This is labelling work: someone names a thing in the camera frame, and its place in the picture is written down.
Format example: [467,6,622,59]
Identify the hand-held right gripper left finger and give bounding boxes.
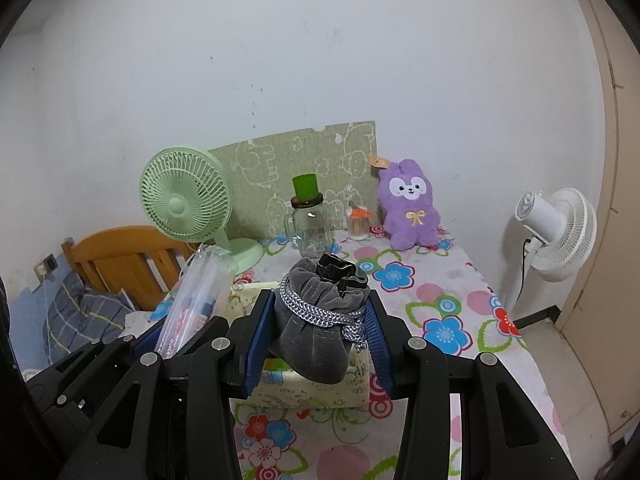
[55,289,277,480]

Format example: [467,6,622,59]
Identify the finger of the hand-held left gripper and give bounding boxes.
[131,317,168,361]
[172,315,230,358]

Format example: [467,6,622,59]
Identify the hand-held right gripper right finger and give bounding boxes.
[364,295,581,480]

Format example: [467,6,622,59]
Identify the clear plastic bag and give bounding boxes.
[154,242,240,361]

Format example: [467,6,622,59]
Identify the grey velvet pouch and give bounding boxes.
[272,257,371,390]

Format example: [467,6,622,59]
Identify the silver metal chain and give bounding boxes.
[277,275,368,356]

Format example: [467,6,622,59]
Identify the yellow printed fabric storage box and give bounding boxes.
[227,280,373,411]

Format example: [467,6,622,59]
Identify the wooden bed headboard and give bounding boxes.
[61,226,201,311]

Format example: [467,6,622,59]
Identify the glass jar mug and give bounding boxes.
[285,192,333,261]

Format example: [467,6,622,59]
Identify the cotton swab container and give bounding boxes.
[347,216,373,241]

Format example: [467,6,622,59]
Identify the green desk fan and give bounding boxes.
[139,147,265,276]

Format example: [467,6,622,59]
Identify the purple plush bunny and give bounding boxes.
[370,156,443,251]

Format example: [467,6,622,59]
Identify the green plastic cup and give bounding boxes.
[292,174,321,202]

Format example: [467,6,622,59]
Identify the green printed foam mat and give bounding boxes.
[207,121,378,241]

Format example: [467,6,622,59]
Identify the white standing fan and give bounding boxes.
[502,188,598,321]

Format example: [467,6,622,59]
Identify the beige wooden wardrobe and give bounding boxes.
[555,0,640,456]

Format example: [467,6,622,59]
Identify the wall socket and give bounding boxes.
[34,254,58,281]

